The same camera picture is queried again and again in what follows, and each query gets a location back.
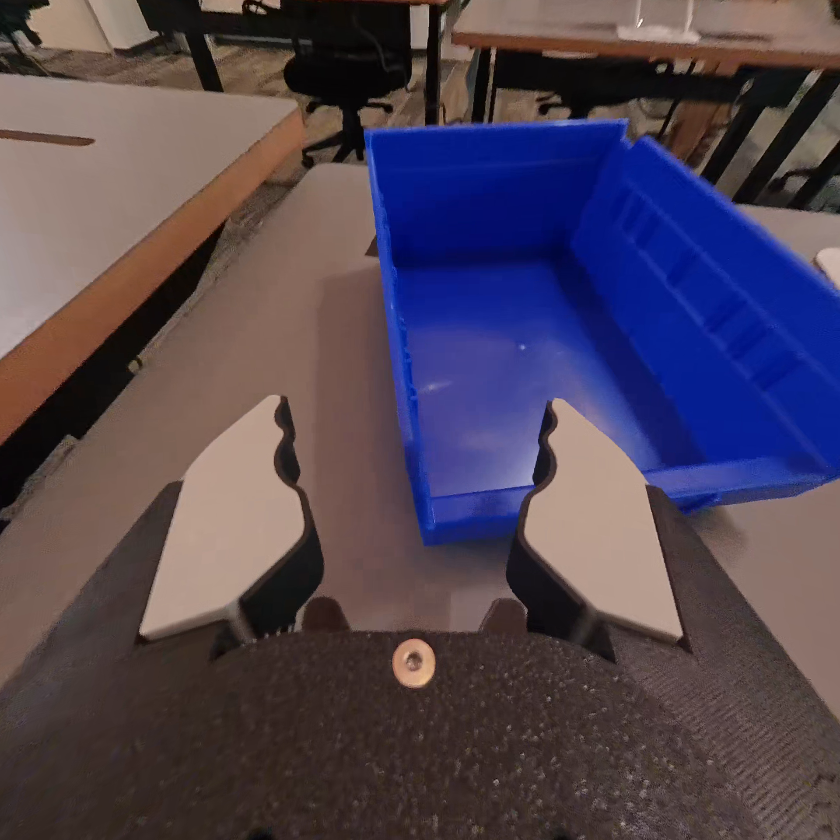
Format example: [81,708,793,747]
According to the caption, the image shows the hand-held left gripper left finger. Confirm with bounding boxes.
[138,395,325,658]

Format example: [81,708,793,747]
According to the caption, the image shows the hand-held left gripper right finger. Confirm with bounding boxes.
[505,398,685,662]

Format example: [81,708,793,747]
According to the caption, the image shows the blue object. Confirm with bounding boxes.
[363,119,840,547]

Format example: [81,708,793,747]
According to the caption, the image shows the grey wood-edged desk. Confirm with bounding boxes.
[0,73,306,447]
[134,0,460,126]
[451,0,840,204]

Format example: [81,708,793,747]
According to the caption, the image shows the black office chair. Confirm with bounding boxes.
[0,0,50,73]
[764,161,840,211]
[283,0,413,165]

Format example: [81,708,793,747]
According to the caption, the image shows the white stand base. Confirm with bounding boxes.
[617,0,703,43]

